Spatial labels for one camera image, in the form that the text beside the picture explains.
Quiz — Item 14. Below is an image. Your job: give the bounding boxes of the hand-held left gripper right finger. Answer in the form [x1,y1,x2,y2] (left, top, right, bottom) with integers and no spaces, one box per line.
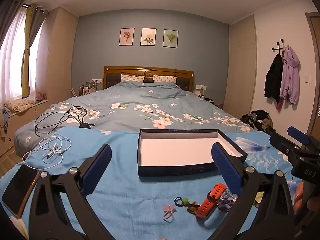
[211,142,295,240]

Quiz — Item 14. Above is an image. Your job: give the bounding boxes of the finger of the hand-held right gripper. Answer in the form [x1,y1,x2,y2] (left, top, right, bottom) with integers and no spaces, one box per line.
[287,126,312,146]
[269,132,304,160]

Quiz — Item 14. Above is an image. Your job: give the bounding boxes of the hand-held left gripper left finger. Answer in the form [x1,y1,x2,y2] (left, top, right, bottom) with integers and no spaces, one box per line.
[29,144,113,240]

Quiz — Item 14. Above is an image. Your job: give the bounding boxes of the purple bead bracelet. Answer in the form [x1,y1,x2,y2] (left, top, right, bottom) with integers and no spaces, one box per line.
[217,196,237,213]

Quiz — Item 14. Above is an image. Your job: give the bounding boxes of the orange smartwatch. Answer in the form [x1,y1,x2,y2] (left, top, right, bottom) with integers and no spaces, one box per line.
[195,183,227,218]

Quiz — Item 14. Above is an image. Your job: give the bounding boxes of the navy box lid white inside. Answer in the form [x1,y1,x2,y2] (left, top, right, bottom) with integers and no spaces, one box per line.
[137,128,248,179]

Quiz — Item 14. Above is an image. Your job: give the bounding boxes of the pink ring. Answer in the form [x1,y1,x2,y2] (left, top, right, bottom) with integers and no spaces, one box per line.
[162,204,175,221]

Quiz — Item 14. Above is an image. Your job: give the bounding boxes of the person's right hand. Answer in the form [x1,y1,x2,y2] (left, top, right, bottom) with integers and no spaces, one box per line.
[293,181,320,212]

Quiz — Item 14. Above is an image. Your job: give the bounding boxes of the blue printed cloth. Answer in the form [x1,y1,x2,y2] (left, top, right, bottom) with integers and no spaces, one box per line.
[0,126,320,240]

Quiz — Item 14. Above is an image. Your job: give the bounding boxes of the pile of dark clothes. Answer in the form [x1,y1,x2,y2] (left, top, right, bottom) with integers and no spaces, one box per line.
[240,109,277,137]

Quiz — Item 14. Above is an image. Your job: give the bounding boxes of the white earphones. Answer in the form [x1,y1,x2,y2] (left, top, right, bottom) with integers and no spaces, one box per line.
[22,134,73,172]

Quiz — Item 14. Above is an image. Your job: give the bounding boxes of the purple jacket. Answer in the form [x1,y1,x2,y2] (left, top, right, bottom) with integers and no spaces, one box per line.
[279,45,300,105]

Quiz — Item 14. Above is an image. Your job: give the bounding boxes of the black jacket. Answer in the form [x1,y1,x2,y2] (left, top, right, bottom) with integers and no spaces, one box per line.
[264,53,284,104]

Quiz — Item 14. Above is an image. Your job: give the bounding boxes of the grey door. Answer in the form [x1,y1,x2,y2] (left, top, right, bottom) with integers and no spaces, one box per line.
[304,12,320,140]

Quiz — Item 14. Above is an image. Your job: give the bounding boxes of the cluttered nightstand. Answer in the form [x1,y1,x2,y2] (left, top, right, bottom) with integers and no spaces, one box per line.
[195,90,215,103]

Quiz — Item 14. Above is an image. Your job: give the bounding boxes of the black smartphone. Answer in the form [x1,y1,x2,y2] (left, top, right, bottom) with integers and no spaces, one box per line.
[2,164,42,219]

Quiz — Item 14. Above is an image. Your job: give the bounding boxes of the bedside cosmetics clutter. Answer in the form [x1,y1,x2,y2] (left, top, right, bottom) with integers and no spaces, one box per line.
[71,80,99,97]

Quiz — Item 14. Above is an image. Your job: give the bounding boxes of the beige wardrobe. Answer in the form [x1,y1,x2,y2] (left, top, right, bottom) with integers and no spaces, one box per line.
[224,14,258,115]
[45,6,80,104]

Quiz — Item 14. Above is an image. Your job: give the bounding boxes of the beige window bench cabinet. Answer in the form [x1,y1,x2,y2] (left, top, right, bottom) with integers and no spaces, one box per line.
[0,100,49,158]

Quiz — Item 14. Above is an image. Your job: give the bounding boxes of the floral grey-blue duvet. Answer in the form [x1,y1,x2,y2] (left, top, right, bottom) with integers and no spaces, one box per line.
[14,81,258,155]

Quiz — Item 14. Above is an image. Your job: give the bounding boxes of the patterned pillow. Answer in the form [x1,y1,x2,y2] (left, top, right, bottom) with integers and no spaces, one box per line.
[153,75,178,83]
[121,74,145,83]

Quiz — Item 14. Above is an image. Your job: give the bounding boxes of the folded floral blanket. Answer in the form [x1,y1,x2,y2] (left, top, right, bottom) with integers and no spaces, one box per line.
[4,99,38,113]

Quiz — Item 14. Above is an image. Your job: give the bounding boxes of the blue hanging cloth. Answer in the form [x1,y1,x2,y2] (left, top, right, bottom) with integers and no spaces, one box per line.
[1,106,9,133]

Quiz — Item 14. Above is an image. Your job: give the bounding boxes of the wooden bed headboard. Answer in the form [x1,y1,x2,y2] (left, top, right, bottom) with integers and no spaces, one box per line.
[103,66,195,93]

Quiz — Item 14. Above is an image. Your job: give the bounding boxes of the green and grey curtain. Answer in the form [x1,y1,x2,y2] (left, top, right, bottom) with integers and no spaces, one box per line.
[21,4,48,99]

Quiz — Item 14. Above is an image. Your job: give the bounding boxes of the white sheer curtain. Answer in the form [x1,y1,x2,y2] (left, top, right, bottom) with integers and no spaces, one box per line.
[0,5,43,105]

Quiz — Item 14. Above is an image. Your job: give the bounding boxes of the pink flower picture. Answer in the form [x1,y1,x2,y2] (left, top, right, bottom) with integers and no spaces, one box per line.
[119,28,135,46]

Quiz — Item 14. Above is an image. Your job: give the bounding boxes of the green leaf picture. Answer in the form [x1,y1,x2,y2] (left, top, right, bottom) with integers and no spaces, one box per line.
[163,29,179,48]

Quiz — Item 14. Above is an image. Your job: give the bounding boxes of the white flower picture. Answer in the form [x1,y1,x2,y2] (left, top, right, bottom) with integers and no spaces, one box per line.
[140,28,157,47]

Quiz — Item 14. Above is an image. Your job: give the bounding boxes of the black curtain rod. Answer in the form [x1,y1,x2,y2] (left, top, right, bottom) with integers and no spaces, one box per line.
[22,4,49,13]

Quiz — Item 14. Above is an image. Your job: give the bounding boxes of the black cable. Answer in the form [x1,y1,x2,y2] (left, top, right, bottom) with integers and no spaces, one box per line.
[34,106,97,137]

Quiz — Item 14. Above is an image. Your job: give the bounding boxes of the black wall coat hooks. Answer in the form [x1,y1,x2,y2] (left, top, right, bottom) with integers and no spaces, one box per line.
[271,38,286,55]

